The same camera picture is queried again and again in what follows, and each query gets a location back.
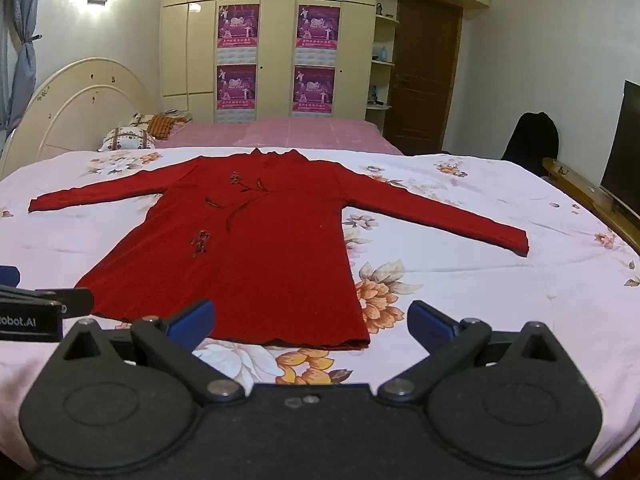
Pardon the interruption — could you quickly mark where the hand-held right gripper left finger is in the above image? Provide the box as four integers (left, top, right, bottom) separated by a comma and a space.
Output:
47, 299, 246, 407

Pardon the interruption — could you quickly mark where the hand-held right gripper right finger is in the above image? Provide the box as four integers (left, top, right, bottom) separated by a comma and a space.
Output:
376, 300, 582, 407

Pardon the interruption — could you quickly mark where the red long-sleeved dress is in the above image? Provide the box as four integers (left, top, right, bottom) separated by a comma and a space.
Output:
28, 149, 530, 352

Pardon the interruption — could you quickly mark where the white floral blanket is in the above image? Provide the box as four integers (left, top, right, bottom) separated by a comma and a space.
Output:
0, 146, 640, 480

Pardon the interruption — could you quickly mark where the white floral pillow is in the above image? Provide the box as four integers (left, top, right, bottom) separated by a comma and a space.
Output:
125, 112, 162, 132
97, 127, 157, 153

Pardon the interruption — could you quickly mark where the cream rounded headboard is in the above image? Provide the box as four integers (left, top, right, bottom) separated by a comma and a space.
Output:
0, 57, 161, 178

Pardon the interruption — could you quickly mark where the orange striped pillow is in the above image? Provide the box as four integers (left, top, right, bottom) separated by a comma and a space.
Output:
147, 113, 194, 141

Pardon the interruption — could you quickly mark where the black bag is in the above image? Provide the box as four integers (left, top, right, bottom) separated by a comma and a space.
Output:
500, 111, 560, 177

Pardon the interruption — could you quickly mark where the blue grey curtain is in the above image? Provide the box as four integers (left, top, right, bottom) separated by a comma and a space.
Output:
0, 0, 49, 134

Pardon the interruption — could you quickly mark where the pink bed sheet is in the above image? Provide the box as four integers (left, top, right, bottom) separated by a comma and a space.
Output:
155, 117, 405, 157

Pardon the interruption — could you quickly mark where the brown wooden door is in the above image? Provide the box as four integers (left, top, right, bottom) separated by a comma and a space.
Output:
382, 0, 464, 156

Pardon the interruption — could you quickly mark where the black flat television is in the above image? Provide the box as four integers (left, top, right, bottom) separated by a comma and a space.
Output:
599, 80, 640, 214

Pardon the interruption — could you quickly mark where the cream corner shelf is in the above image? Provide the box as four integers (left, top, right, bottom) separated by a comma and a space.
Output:
365, 4, 401, 132

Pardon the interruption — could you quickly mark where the purple wall poster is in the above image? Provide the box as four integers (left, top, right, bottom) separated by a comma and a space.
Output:
215, 64, 258, 111
217, 4, 261, 50
295, 4, 341, 49
292, 65, 336, 113

